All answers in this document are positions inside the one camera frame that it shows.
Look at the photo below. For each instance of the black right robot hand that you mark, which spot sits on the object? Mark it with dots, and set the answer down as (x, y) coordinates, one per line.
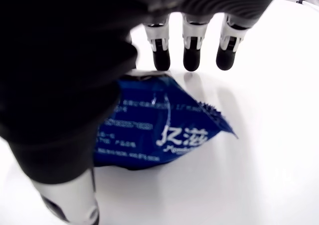
(62, 60)

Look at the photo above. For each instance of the blue Oreo packet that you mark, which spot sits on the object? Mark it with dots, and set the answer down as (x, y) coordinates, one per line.
(174, 125)

